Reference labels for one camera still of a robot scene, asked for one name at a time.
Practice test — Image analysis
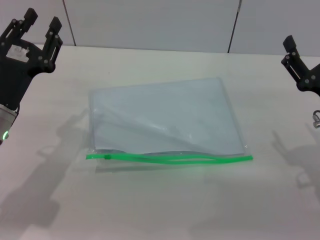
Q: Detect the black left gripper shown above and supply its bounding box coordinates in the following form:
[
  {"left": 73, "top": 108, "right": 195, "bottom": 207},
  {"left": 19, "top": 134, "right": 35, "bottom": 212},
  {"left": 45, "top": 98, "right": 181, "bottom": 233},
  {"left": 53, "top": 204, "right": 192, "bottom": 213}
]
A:
[{"left": 0, "top": 8, "right": 64, "bottom": 109}]

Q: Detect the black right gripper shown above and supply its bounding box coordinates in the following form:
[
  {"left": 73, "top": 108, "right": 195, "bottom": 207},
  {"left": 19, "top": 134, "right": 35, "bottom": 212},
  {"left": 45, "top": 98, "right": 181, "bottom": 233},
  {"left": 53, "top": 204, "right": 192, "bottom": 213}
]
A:
[{"left": 280, "top": 35, "right": 320, "bottom": 97}]

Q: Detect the clear document bag green zipper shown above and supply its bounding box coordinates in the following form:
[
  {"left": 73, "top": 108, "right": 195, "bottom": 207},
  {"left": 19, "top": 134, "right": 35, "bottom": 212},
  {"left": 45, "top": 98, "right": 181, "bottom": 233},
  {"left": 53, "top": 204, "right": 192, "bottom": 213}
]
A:
[{"left": 85, "top": 76, "right": 254, "bottom": 174}]

